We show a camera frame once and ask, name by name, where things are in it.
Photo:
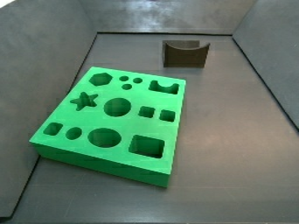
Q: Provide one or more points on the dark curved block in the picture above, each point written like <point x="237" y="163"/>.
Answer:
<point x="184" y="53"/>

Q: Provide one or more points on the green shape sorter board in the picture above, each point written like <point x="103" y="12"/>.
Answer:
<point x="116" y="124"/>

